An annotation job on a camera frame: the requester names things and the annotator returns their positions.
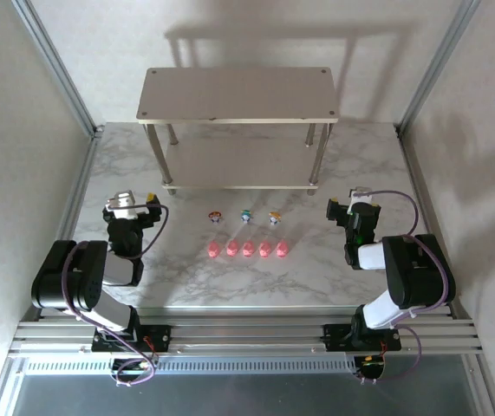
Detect grey slotted cable duct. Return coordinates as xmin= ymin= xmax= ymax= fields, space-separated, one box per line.
xmin=21 ymin=355 xmax=359 ymax=376

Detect aluminium frame bar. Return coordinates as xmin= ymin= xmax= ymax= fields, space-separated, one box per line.
xmin=0 ymin=357 xmax=27 ymax=416
xmin=463 ymin=354 xmax=495 ymax=416

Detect two-tier white shelf metal legs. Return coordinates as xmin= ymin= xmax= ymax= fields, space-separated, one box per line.
xmin=136 ymin=67 xmax=342 ymax=197

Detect aluminium mounting rails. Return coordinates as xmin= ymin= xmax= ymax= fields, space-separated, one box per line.
xmin=10 ymin=305 xmax=486 ymax=359

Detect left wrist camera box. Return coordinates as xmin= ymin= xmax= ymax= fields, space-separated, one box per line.
xmin=105 ymin=189 xmax=138 ymax=219

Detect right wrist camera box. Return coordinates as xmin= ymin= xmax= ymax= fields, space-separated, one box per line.
xmin=348 ymin=185 xmax=379 ymax=205

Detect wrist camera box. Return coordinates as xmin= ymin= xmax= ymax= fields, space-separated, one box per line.
xmin=105 ymin=189 xmax=138 ymax=219
xmin=348 ymin=185 xmax=379 ymax=205

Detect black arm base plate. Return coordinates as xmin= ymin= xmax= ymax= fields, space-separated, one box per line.
xmin=323 ymin=322 xmax=403 ymax=352
xmin=92 ymin=324 xmax=173 ymax=353

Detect grey metal base panel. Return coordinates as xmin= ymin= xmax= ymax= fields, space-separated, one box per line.
xmin=10 ymin=372 xmax=485 ymax=416

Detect aluminium frame post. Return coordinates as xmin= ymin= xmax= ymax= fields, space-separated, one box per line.
xmin=396 ymin=0 xmax=483 ymax=135
xmin=10 ymin=0 xmax=104 ymax=139

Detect small controller board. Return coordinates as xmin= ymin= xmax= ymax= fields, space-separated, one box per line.
xmin=354 ymin=354 xmax=388 ymax=381
xmin=110 ymin=358 xmax=158 ymax=378

